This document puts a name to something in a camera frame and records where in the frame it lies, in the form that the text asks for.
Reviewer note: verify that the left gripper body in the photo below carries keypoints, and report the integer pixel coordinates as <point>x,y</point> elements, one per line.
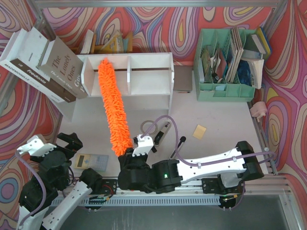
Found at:
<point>66,145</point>

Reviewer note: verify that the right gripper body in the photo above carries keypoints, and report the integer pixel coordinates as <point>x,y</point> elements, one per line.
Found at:
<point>129,158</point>

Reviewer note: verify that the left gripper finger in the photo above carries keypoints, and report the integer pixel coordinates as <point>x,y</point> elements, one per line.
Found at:
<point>68,138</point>
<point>71,148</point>

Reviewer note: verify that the orange microfiber duster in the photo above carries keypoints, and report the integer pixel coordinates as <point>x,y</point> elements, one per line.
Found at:
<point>114,108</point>

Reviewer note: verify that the black white marker pen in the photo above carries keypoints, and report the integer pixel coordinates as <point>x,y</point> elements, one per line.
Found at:
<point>181,142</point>

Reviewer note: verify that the clear tape roll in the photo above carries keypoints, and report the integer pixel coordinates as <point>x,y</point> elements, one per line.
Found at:
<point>147,127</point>

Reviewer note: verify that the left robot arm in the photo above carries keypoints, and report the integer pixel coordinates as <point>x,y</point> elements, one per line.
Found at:
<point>35,199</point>

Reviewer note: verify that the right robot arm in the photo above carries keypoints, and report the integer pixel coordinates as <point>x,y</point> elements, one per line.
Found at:
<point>237,165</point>

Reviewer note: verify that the white wooden bookshelf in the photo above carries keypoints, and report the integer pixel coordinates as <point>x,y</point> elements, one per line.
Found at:
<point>145,81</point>

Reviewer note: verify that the yellow grey calculator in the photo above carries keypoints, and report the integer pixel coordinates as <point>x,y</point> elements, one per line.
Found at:
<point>94,161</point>

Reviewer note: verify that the black grey stapler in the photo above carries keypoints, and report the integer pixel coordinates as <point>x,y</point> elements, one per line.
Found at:
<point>161,134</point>

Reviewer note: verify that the yellow sticky note pad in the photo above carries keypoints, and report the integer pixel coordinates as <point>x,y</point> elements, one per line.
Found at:
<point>199,132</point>

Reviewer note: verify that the large grey white book stack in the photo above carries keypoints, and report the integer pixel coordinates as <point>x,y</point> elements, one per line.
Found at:
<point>27,56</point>

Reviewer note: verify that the small books behind shelf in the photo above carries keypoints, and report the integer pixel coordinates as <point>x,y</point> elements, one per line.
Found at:
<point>116,44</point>

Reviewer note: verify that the grey notebook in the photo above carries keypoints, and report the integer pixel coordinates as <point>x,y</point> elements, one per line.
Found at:
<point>182,78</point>

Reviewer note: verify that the mint green desk organizer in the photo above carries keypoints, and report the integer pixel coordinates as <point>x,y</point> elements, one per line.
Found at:
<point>209,89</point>

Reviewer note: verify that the pink piggy figurine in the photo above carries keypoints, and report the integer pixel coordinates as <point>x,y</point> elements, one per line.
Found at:
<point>258,110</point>

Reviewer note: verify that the white books beside organizer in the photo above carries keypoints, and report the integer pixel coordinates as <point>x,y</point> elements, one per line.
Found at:
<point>257,50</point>

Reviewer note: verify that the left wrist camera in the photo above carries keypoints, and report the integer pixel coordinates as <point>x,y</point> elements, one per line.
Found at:
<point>36,146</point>

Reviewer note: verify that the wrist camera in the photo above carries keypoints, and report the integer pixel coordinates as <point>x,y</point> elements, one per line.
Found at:
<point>36,146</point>
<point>144,145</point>

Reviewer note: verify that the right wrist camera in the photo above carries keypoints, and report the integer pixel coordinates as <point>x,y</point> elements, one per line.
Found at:
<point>144,145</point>

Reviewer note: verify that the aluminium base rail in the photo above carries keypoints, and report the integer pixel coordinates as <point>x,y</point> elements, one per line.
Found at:
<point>268,185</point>

